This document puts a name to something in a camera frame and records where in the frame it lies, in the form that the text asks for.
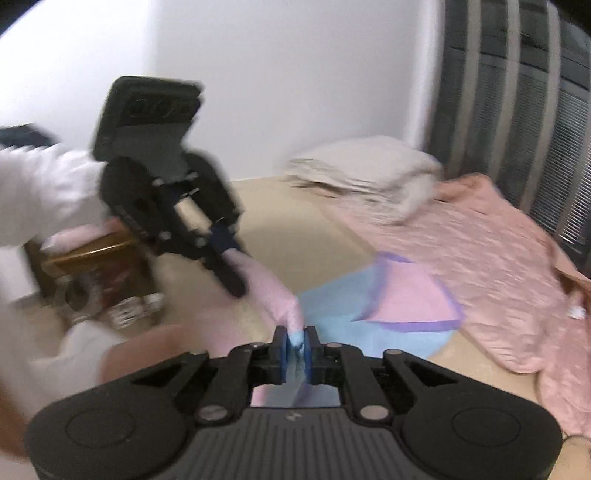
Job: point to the dark cloth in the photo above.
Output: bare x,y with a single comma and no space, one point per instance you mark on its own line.
27,136

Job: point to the black framed window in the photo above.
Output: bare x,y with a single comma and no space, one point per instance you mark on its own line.
521,106

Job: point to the cream folded cloth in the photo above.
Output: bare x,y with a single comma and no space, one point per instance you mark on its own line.
369,175

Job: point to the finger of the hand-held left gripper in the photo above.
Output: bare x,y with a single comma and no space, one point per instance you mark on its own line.
233,233
228,274

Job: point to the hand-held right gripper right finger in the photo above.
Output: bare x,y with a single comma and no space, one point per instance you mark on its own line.
310,357

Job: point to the person's left hand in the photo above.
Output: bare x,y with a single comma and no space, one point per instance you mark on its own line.
74,237

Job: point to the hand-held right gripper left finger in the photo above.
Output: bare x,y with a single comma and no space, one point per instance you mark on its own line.
280,357

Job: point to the pink blue purple-trimmed garment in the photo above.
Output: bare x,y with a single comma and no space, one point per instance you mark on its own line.
401,295

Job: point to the person's white shirt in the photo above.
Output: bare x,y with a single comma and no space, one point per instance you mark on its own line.
69,364

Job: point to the steel window railing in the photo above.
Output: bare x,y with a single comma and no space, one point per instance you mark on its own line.
508,92

